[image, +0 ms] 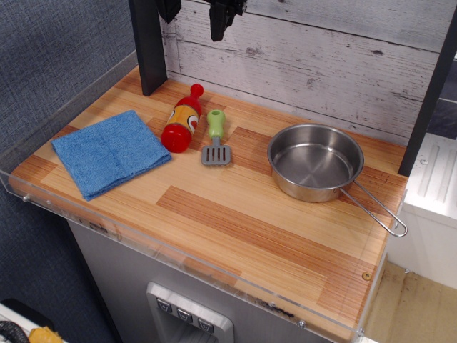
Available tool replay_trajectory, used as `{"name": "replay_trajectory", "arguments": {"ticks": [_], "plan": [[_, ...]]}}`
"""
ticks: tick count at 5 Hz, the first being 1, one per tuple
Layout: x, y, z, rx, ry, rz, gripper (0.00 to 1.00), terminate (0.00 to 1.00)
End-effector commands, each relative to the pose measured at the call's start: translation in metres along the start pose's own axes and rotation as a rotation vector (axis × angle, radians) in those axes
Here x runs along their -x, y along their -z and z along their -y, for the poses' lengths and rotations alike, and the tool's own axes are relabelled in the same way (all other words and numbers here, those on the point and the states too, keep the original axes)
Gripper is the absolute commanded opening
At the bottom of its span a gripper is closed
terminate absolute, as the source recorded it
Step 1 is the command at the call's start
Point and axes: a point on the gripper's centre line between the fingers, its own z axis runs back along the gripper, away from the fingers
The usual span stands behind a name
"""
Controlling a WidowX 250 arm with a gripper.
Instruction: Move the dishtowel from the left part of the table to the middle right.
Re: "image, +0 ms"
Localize dark left frame post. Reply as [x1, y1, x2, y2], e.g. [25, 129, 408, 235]
[129, 0, 167, 96]

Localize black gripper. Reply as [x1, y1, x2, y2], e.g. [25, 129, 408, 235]
[156, 0, 247, 41]

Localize clear acrylic table guard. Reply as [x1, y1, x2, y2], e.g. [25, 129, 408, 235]
[1, 51, 387, 329]

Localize dark frame post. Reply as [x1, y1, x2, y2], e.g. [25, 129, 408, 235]
[398, 9, 456, 177]
[129, 0, 167, 96]

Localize blue dishtowel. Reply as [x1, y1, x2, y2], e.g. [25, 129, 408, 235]
[51, 110, 171, 201]

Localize silver dispenser button panel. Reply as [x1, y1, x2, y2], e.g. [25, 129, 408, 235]
[146, 282, 235, 342]

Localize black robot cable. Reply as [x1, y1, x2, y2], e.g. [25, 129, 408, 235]
[0, 320, 31, 343]

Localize yellow object at corner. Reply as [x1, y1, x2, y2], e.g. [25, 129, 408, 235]
[29, 327, 64, 343]

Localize stainless steel pan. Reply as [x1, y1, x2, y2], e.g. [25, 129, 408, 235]
[267, 123, 408, 238]

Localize dark right frame post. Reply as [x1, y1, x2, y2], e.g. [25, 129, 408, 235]
[398, 9, 456, 177]

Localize grey toy kitchen cabinet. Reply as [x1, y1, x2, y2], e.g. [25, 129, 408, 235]
[69, 221, 360, 342]

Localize red yellow toy bottle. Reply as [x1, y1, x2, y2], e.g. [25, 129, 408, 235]
[161, 84, 204, 153]

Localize white ribbed appliance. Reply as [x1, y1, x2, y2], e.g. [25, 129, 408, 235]
[386, 134, 456, 289]

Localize green handled grey toy spatula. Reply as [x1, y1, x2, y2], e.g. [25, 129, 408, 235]
[201, 109, 231, 166]

